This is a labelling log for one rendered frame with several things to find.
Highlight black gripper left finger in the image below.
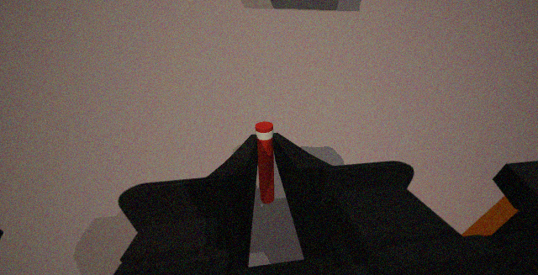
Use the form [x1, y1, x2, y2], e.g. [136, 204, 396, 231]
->
[118, 135, 258, 269]

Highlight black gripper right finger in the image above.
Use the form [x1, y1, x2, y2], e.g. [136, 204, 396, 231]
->
[273, 133, 414, 259]

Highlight red peg with white band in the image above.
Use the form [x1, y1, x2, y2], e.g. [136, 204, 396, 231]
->
[255, 122, 274, 204]

